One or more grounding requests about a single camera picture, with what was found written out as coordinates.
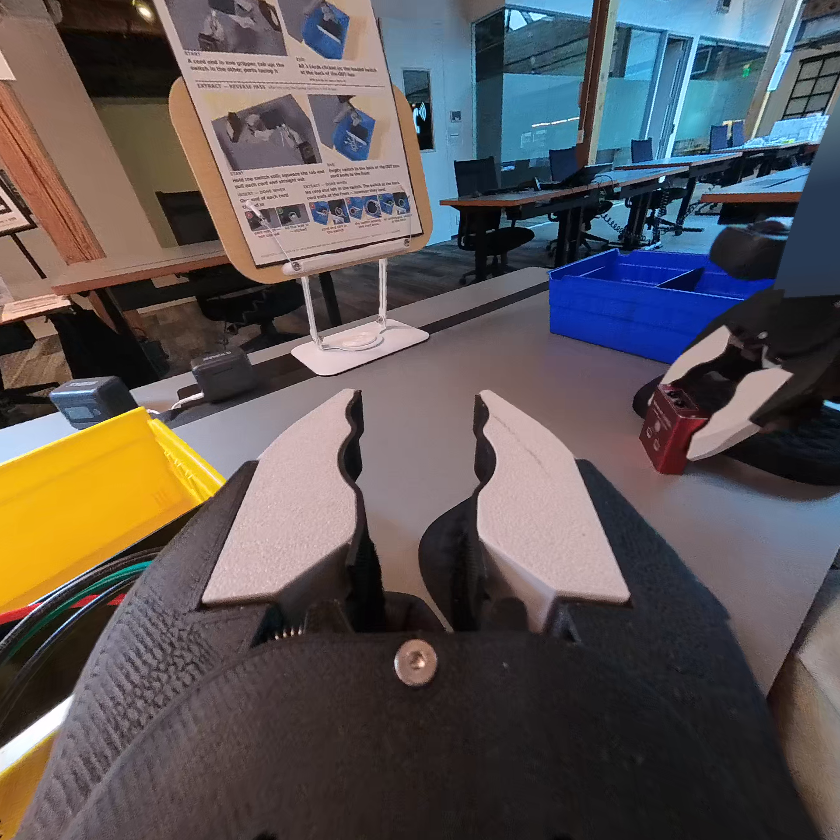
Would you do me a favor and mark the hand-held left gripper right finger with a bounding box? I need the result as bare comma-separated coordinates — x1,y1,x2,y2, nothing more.
453,389,632,634

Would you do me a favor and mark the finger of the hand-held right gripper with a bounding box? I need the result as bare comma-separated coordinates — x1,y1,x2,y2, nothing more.
659,325,749,395
686,366,796,462

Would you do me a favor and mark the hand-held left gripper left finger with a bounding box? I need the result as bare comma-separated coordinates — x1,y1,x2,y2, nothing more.
200,388,388,634

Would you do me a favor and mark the red network switch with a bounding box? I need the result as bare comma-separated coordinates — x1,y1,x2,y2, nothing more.
640,384,713,475

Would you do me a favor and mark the blue plastic bin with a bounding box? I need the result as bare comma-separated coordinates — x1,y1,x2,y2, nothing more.
548,248,778,365

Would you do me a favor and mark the red network cable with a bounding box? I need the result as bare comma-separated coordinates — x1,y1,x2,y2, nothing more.
0,591,132,624

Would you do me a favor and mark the green network cable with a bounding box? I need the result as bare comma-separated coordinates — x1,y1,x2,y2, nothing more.
0,566,145,641

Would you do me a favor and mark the yellow plastic bin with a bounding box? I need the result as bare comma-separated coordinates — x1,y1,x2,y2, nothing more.
0,407,227,840

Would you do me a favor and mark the black quilted pad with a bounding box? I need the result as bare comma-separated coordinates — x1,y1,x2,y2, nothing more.
632,374,840,488

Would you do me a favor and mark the black bin divider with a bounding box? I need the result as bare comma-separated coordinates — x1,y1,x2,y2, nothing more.
629,264,715,291

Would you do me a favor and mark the white sign stand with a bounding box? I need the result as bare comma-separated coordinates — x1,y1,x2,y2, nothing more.
282,239,431,377

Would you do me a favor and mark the wooden office desk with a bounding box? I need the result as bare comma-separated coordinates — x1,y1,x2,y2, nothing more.
438,167,690,283

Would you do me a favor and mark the black office chair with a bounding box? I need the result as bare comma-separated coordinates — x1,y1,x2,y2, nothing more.
156,190,283,342
453,157,536,284

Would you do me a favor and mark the light wooden table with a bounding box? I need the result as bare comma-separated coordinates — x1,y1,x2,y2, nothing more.
51,239,231,296

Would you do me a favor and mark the printed instruction sheet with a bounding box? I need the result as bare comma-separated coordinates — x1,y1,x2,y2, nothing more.
152,0,421,269

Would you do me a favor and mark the black phone icon sign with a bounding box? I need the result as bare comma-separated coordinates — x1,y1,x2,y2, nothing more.
402,67,435,153

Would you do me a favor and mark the framed picture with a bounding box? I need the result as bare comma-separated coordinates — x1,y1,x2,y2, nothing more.
0,169,37,234

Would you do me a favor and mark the wooden post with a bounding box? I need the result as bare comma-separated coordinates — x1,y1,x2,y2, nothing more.
577,0,621,165

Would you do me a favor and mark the wooden door frame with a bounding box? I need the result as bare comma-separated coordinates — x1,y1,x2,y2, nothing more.
0,85,106,263

